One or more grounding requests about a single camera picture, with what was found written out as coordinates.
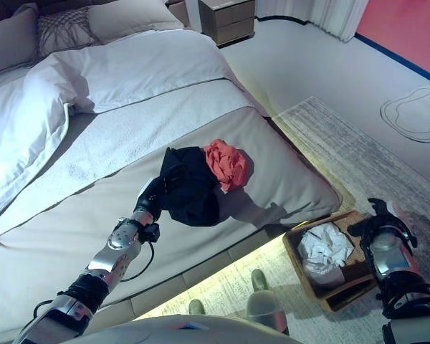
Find patterned beige cushion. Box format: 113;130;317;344
35;6;102;59

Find beige pillow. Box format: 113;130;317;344
0;3;40;79
87;0;186;46

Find black garment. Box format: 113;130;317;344
159;145;222;227

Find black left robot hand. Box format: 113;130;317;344
134;163;186;221

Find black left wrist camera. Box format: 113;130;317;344
139;222;161;245

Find thin floor cable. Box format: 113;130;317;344
379;87;430;144

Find white duvet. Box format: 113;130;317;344
0;28;239;225

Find brown wicker basket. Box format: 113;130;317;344
282;209;380;313

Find brown wooden nightstand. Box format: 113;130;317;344
197;0;256;48

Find grey patterned rug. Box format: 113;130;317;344
139;95;430;344

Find white curtain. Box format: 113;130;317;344
254;0;371;44

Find grey robot torso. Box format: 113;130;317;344
62;314;304;344

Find orange garment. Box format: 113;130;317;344
202;138;254;193

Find bed with beige cover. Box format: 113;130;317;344
0;0;345;333

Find grey right robot leg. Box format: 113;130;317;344
245;268;290;337

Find white garment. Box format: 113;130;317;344
296;221;356;287

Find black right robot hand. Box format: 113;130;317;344
349;197;405;237

